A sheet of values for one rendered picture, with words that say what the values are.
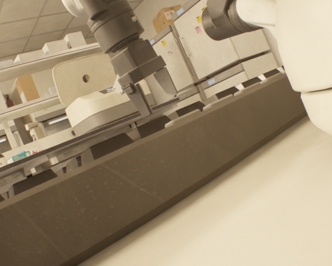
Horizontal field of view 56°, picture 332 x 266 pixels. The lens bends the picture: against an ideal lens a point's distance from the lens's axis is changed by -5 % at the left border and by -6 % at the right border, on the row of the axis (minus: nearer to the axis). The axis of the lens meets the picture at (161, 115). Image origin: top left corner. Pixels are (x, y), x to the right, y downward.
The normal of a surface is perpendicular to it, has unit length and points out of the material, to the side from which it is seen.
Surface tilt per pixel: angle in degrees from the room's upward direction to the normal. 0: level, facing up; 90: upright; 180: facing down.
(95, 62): 106
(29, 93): 90
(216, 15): 90
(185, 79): 90
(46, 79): 82
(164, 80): 100
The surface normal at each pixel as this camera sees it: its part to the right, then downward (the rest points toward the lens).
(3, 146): 0.48, -0.37
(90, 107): -0.11, 0.03
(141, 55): 0.73, -0.36
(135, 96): -0.45, 0.38
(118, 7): 0.45, -0.16
